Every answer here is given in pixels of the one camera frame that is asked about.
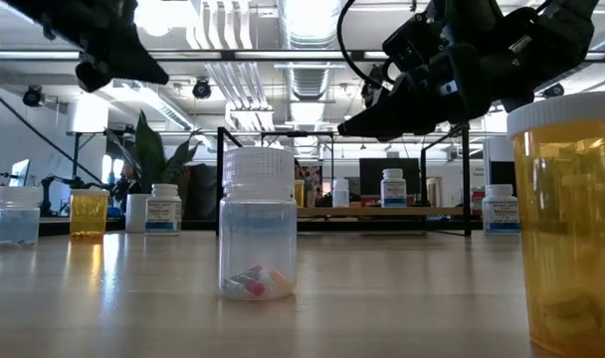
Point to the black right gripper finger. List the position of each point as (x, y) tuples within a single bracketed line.
[(407, 107), (397, 137)]

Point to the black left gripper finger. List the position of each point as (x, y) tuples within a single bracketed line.
[(136, 62)]

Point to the white labelled medicine bottle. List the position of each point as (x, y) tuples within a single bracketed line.
[(500, 214), (163, 211), (393, 191)]

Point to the clear plastic pill bottle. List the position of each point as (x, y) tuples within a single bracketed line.
[(340, 194), (16, 219)]

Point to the small amber pill bottle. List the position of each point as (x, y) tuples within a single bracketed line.
[(299, 194)]

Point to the large amber pill bottle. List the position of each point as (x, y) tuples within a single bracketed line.
[(566, 224)]

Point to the background black robot arm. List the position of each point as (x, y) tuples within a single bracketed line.
[(46, 201)]

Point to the black ceiling spotlight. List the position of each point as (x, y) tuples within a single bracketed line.
[(552, 90), (201, 88), (33, 96)]

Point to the snake plant in white pot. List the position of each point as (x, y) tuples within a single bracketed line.
[(150, 149)]

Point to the floral print panel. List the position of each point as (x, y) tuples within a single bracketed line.
[(313, 184)]

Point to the black cabinet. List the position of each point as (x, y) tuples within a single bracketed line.
[(496, 174)]

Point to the person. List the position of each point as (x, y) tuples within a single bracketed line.
[(299, 169), (129, 174)]

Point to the black background rig stand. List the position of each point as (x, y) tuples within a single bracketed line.
[(76, 159)]

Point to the computer monitor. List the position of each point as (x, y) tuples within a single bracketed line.
[(19, 172)]

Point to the black wall screen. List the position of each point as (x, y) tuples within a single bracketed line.
[(369, 174)]

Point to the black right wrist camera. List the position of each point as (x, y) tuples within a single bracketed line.
[(407, 45)]

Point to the wooden shelf with black frame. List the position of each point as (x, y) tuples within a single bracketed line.
[(372, 212)]

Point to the black overhead frame bar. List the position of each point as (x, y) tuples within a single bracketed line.
[(228, 55)]

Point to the silver ceiling air duct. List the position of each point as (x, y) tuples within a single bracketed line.
[(310, 30)]

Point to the black aluminium rig frame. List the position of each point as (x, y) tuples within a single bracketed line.
[(54, 228)]

